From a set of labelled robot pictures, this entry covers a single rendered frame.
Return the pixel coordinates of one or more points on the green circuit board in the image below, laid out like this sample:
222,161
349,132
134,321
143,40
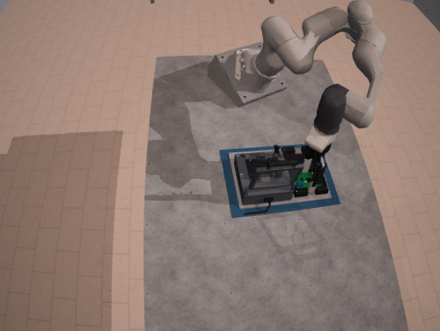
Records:
303,180

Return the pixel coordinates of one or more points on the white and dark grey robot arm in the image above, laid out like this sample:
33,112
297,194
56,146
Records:
256,70

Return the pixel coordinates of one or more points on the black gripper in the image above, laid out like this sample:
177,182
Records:
318,161

